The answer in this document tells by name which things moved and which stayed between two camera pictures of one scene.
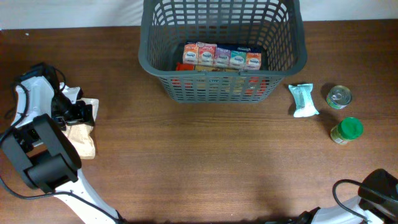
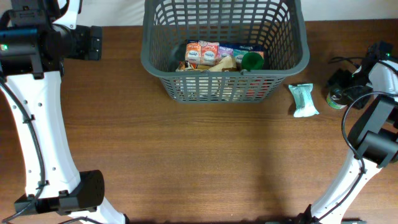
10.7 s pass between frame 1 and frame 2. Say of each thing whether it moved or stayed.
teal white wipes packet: stayed
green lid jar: moved
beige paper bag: moved
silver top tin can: stayed
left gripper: moved
